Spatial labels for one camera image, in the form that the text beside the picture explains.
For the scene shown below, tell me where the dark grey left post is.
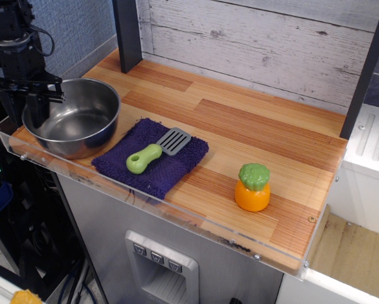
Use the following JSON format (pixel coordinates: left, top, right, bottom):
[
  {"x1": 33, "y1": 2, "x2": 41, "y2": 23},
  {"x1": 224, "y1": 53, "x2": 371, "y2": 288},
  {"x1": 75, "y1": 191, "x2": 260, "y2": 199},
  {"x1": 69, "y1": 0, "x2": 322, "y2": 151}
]
[{"x1": 112, "y1": 0, "x2": 142, "y2": 73}]

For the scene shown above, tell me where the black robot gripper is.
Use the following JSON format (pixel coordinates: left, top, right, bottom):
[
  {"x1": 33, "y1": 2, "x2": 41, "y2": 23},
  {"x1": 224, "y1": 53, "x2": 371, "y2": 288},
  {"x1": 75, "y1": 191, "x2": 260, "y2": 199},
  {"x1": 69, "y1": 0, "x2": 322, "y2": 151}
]
[{"x1": 0, "y1": 34, "x2": 65, "y2": 128}]

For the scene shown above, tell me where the grey water dispenser panel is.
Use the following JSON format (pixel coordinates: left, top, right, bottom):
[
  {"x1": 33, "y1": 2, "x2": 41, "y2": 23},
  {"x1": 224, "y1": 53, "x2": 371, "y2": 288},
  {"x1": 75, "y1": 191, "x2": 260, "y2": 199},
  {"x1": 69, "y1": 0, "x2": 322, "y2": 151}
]
[{"x1": 125, "y1": 230, "x2": 200, "y2": 303}]

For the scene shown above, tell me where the clear acrylic table guard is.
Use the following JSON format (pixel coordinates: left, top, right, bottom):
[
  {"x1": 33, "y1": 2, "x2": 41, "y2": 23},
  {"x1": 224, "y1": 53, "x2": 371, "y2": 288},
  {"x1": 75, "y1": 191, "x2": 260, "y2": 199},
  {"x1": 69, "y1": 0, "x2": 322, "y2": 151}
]
[{"x1": 0, "y1": 99, "x2": 347, "y2": 277}]

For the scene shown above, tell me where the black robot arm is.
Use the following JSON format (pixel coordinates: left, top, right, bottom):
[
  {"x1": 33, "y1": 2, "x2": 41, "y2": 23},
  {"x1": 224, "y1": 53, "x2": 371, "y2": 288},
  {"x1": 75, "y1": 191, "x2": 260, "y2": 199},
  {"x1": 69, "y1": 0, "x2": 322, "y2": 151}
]
[{"x1": 0, "y1": 1, "x2": 65, "y2": 128}]

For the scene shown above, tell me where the blue fabric panel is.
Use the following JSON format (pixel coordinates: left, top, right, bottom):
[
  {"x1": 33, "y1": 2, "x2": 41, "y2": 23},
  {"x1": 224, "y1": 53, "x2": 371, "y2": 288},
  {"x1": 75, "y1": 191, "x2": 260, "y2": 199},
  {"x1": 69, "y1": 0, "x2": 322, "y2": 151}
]
[{"x1": 30, "y1": 0, "x2": 118, "y2": 79}]

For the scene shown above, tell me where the purple towel cloth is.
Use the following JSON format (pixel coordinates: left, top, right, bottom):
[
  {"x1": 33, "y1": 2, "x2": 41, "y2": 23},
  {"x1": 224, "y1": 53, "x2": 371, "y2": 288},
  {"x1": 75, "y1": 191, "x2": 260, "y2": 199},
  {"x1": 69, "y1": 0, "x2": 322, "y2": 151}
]
[{"x1": 92, "y1": 118, "x2": 209, "y2": 199}]

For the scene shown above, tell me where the dark grey right post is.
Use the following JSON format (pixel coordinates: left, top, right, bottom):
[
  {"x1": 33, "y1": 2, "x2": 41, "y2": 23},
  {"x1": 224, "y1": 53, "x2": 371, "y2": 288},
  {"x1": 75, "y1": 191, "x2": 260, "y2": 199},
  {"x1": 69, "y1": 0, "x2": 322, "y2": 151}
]
[{"x1": 339, "y1": 21, "x2": 379, "y2": 139}]

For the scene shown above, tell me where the stainless steel bowl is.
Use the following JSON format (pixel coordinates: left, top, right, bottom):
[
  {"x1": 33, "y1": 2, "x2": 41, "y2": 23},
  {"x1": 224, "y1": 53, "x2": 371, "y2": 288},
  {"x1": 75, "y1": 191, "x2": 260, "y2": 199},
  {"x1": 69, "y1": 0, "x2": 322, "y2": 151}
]
[{"x1": 22, "y1": 78, "x2": 121, "y2": 159}]

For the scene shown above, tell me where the orange toy carrot green top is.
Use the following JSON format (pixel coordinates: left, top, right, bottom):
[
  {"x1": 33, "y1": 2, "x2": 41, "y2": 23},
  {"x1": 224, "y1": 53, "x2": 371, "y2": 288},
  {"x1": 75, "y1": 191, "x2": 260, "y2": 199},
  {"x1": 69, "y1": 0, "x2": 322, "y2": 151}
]
[{"x1": 235, "y1": 163, "x2": 271, "y2": 212}]

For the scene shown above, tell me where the yellow object bottom left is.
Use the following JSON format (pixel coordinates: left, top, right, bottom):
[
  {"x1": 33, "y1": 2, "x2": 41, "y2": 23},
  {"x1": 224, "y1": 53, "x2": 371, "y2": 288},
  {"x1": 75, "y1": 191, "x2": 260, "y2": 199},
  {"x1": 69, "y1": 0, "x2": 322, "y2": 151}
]
[{"x1": 10, "y1": 289, "x2": 43, "y2": 304}]

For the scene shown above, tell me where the silver toy fridge cabinet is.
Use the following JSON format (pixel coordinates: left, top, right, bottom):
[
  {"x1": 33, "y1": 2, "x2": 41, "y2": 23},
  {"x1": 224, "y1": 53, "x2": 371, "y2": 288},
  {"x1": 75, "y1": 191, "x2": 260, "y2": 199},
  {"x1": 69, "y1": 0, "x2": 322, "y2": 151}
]
[{"x1": 59, "y1": 176, "x2": 283, "y2": 303}]

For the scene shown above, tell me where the green handled grey toy spatula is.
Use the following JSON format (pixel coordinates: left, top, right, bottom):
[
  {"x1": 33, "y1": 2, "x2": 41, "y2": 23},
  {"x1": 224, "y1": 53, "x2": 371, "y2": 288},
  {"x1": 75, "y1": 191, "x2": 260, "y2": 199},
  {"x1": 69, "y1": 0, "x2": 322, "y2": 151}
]
[{"x1": 126, "y1": 127, "x2": 192, "y2": 175}]

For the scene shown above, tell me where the white toy sink unit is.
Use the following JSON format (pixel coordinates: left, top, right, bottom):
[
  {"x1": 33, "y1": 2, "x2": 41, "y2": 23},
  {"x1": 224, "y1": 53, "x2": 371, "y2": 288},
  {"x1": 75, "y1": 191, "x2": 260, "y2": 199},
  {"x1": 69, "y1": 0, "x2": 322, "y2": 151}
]
[{"x1": 277, "y1": 105, "x2": 379, "y2": 303}]

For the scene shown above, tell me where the dark grey post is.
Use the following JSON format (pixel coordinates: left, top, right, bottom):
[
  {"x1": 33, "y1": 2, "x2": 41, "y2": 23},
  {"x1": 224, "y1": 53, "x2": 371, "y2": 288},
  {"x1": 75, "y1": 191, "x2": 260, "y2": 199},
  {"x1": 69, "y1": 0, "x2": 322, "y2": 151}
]
[
  {"x1": 112, "y1": 0, "x2": 142, "y2": 73},
  {"x1": 339, "y1": 21, "x2": 379, "y2": 139}
]

